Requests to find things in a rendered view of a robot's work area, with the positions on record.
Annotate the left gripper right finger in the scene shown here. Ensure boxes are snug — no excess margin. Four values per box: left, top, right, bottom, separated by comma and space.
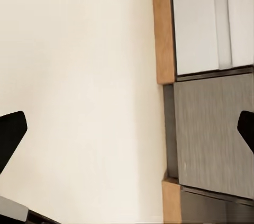
237, 110, 254, 153

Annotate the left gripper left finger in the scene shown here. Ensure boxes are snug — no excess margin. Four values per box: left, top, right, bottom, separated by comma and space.
0, 111, 28, 174

